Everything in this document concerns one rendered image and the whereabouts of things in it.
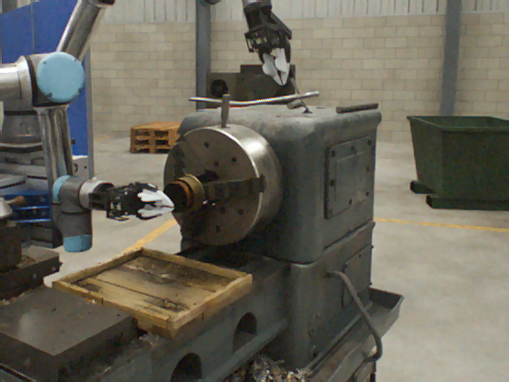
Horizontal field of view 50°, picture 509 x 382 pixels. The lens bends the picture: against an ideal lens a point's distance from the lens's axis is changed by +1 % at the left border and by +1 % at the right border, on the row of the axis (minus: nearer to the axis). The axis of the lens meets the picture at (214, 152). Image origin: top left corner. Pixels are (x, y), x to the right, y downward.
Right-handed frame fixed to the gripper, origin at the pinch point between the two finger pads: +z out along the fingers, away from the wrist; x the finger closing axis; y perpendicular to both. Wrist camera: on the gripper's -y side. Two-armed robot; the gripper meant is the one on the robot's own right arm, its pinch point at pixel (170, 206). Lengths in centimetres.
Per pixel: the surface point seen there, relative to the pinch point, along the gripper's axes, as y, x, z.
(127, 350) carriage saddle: 33.2, -15.1, 18.0
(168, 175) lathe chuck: -19.3, 2.0, -16.8
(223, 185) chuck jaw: -13.4, 3.2, 5.4
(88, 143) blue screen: -325, -51, -390
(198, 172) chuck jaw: -16.5, 4.8, -4.3
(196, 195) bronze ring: -8.7, 1.0, 0.9
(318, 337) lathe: -46, -46, 17
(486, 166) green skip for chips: -482, -61, -6
